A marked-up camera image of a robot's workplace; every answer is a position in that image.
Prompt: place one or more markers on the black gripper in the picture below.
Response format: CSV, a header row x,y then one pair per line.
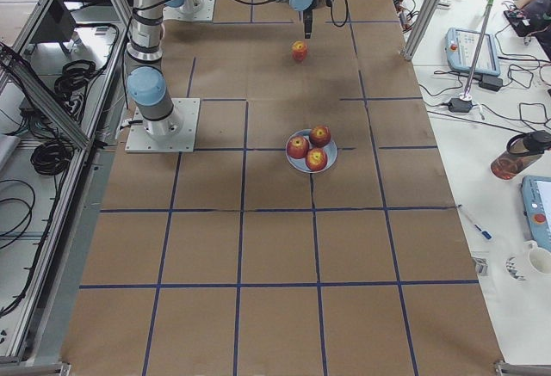
x,y
308,17

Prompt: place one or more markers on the red apple on plate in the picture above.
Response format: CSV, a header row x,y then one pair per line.
x,y
319,136
297,147
316,159

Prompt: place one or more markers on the black power adapter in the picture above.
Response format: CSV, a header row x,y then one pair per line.
x,y
457,105

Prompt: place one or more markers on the white mug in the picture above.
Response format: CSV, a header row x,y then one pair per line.
x,y
537,258

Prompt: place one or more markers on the red yellow apple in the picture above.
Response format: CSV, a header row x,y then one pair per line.
x,y
299,50

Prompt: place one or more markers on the aluminium frame post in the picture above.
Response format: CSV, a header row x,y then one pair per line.
x,y
419,29

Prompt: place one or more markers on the brown water bottle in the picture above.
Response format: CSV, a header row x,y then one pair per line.
x,y
521,151

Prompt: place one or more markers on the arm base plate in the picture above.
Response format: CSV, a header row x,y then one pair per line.
x,y
189,10
176,133

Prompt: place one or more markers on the light blue plate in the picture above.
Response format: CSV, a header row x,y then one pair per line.
x,y
299,164

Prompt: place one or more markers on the white blue pen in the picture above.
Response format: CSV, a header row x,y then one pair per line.
x,y
480,229

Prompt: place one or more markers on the blue teach pendant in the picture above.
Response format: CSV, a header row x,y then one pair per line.
x,y
460,48
535,191

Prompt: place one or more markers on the green tipped metal rod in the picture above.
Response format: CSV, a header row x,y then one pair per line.
x,y
465,96

